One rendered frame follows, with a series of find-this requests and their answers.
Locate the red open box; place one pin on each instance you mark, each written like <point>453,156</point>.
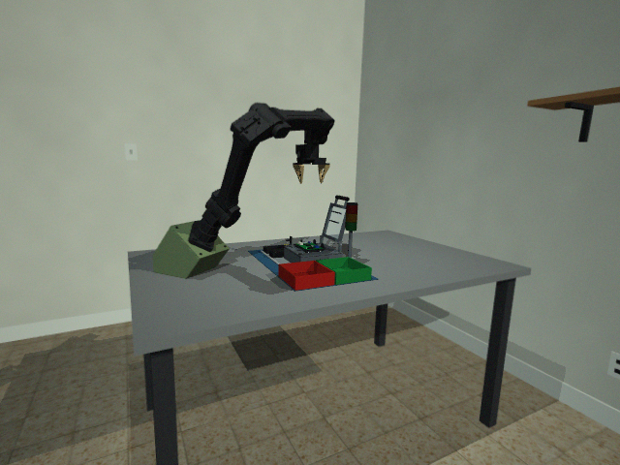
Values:
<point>306,275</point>

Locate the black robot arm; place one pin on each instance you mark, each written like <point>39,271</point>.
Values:
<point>273,122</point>

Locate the green bin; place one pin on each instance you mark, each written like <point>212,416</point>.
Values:
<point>354,270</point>

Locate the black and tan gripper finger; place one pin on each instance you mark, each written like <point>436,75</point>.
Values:
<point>299,169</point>
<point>321,167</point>

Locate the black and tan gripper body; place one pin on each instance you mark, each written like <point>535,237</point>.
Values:
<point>311,155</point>

